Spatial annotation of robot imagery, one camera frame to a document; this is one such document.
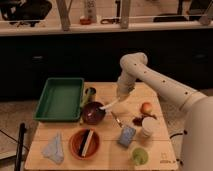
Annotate metal fork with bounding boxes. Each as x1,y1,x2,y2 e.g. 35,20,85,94
111,112,123,128

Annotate black floor cable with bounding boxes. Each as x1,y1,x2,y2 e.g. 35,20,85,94
169,129,188,168

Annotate black office chair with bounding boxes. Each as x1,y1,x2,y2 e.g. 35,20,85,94
0,0,52,27

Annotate dark purple bowl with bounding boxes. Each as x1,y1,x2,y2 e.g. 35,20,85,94
82,101,106,125

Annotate red object on shelf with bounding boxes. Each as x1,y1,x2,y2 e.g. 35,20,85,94
79,17,92,25

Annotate white paper cup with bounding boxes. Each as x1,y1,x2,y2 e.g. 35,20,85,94
141,117,158,138

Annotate white black dish brush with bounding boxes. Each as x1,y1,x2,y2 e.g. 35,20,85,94
89,98,119,116

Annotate blue sponge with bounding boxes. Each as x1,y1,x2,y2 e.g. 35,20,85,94
118,125,136,148

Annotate black pole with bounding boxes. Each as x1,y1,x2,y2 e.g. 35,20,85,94
14,123,26,171

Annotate black and white block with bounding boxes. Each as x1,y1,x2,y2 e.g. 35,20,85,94
79,130,94,157

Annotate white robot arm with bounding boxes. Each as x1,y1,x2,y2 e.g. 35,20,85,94
116,52,213,171

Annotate dark red grapes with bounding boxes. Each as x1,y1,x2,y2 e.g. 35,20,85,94
132,115,157,126

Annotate dark green can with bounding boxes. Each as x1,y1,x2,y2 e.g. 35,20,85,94
80,87,96,108

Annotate light blue cloth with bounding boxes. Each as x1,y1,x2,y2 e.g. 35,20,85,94
42,133,64,164

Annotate red yellow apple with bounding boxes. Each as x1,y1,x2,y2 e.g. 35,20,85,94
140,102,153,114

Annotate green plastic tray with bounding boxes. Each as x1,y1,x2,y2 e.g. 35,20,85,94
34,78,84,122

